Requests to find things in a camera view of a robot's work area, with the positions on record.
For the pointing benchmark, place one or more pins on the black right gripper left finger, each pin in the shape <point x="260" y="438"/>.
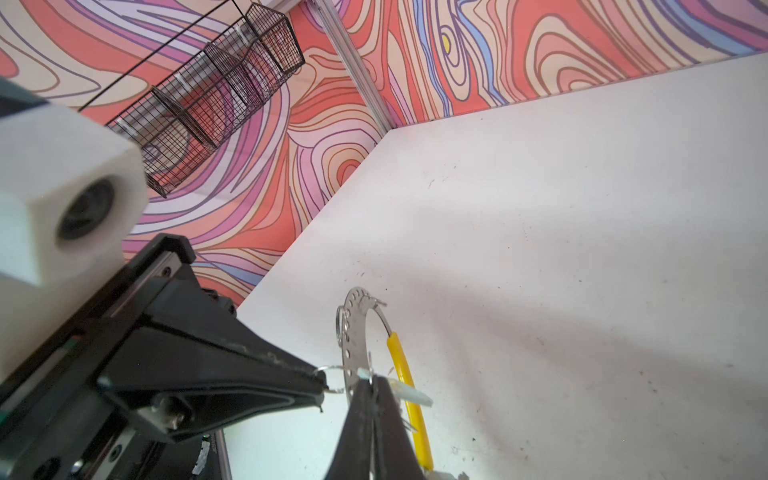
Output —
<point x="353" y="455"/>

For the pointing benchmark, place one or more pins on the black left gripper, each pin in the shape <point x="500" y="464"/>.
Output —
<point x="118" y="393"/>

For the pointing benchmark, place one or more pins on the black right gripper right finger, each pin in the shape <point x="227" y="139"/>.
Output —
<point x="394" y="457"/>

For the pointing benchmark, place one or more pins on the key with small mint tag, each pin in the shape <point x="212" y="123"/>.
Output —
<point x="400" y="389"/>

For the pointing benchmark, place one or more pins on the metal keyring organizer yellow grip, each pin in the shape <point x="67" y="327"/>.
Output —
<point x="366" y="339"/>

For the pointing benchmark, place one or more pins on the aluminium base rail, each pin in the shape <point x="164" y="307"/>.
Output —
<point x="212" y="461"/>

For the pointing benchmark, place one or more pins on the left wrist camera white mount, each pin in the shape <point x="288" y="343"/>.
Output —
<point x="71" y="191"/>

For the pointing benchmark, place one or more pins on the black wire basket left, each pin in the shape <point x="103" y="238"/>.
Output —
<point x="180" y="122"/>

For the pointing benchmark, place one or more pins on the aluminium frame post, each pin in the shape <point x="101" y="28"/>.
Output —
<point x="340" y="39"/>

